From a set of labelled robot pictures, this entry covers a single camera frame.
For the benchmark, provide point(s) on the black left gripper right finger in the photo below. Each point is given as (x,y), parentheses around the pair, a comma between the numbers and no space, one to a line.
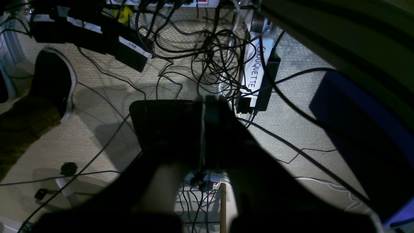
(268,198)

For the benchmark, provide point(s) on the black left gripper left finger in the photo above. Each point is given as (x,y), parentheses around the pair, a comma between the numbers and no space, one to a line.
(144,194)

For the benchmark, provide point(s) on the black power adapter brick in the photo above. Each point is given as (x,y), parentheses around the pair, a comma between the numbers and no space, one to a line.
(246,105)

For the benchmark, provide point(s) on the black round stool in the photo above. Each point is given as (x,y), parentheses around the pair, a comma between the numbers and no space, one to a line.
(55,80)

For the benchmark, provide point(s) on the white labelled power strip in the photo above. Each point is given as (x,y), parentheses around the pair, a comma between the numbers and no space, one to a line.
(253,67)

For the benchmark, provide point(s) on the black labelled equipment box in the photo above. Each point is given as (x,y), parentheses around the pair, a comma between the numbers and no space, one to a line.
(88,28)

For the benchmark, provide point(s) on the white power strip red switch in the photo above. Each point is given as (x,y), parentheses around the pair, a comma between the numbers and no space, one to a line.
(203,181)

